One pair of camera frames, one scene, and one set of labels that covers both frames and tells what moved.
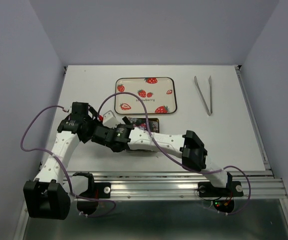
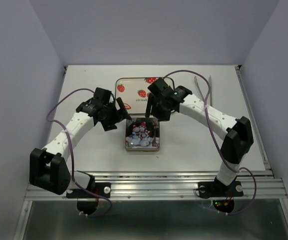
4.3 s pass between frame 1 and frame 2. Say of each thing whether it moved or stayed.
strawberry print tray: stayed
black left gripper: moved
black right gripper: moved
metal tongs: stayed
